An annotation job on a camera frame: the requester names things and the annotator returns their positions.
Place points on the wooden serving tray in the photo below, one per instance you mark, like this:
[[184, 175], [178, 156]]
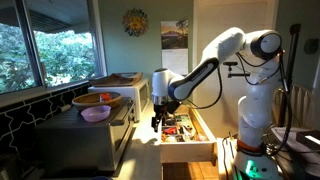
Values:
[[116, 80]]

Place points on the sun wall decoration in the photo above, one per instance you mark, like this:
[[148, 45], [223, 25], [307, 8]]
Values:
[[135, 22]]

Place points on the white microwave oven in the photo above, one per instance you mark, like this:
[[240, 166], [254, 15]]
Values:
[[133, 94]]

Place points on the round dark wall fixture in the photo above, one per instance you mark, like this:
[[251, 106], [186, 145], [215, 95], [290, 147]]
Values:
[[311, 46]]

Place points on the red utensil in drawer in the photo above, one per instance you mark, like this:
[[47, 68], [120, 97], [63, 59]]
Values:
[[170, 130]]

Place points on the black tripod pole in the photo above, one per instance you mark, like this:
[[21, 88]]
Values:
[[291, 66]]

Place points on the white drawer with utensils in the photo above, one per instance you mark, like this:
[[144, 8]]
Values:
[[186, 151]]

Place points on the white radiator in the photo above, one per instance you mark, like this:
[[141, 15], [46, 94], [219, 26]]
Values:
[[301, 103]]

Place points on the silver toaster oven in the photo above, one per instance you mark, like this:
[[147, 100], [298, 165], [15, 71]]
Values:
[[83, 140]]

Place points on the large wooden bowl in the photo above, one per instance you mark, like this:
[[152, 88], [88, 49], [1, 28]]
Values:
[[86, 100]]

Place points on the orange item in bowl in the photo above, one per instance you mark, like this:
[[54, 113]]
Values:
[[105, 97]]

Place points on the purple plastic bowl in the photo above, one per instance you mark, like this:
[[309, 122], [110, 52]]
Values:
[[96, 114]]

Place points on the wall calendar with photo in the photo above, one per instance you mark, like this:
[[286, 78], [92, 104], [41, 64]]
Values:
[[174, 50]]

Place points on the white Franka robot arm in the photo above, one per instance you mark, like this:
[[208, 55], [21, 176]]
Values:
[[226, 43]]

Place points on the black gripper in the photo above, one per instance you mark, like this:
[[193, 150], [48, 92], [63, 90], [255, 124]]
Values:
[[167, 108]]

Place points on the black box on table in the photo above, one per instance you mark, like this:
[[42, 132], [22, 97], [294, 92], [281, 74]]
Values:
[[308, 138]]

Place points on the window frame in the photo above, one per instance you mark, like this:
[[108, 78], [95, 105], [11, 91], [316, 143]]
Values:
[[30, 50]]

